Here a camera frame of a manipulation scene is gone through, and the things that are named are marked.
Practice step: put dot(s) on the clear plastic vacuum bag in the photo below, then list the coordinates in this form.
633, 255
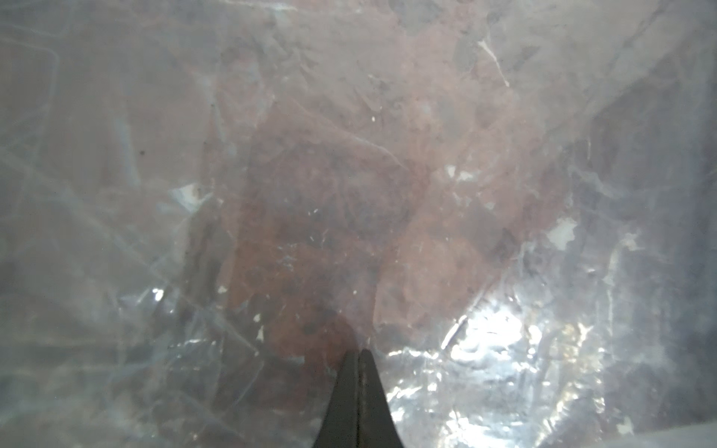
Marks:
206, 204

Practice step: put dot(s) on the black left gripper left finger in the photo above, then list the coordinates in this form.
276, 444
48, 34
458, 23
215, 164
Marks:
340, 427

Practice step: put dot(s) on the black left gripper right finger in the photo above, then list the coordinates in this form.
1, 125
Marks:
376, 428

